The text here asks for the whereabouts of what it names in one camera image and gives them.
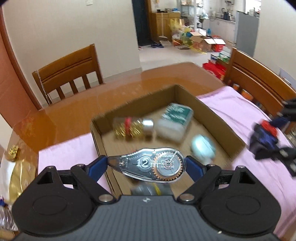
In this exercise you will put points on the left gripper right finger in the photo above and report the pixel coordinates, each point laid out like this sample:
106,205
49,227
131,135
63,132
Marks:
204,177

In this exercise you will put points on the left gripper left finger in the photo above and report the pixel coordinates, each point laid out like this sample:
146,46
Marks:
87,176

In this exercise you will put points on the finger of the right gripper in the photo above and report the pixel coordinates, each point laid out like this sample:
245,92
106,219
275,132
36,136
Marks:
285,154
286,115

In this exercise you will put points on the light blue egg case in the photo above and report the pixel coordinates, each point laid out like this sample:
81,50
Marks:
203,149

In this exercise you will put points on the dark blue toy train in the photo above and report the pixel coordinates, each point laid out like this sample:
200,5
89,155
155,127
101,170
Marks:
263,138

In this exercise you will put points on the correction tape dispenser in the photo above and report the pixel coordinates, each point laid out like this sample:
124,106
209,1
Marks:
161,165

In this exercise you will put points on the gold capsule bottle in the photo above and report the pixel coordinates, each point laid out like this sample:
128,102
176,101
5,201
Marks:
130,127

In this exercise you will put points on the grey mouse figurine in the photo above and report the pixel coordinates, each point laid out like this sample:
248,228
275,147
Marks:
146,190

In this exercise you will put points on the wooden chair right side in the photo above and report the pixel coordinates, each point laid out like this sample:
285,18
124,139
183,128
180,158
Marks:
266,87

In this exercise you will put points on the wooden chair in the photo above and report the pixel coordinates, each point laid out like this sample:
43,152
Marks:
65,70
266,87

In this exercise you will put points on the pink table cloth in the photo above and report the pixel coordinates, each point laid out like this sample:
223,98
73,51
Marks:
240,114

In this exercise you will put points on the gold tissue pack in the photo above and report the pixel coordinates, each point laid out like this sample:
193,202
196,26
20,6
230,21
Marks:
15,178

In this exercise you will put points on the gold hair clip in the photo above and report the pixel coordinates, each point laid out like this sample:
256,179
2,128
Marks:
13,152

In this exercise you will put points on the red gift bag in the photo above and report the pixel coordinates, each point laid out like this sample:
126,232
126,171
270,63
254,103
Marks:
215,69

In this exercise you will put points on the clear water bottle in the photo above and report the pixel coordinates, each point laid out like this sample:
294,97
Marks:
6,218

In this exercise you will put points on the grey refrigerator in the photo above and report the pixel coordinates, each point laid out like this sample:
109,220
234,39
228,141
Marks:
246,29

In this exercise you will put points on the brown wooden door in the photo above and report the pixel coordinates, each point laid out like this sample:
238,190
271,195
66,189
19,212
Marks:
17,98

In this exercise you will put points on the wooden chair far side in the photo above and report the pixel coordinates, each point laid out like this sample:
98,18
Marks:
65,70

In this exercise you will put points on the open cardboard box on floor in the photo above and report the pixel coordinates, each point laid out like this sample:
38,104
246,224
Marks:
207,44

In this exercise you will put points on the wooden cabinet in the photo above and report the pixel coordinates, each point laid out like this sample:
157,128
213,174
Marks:
160,24

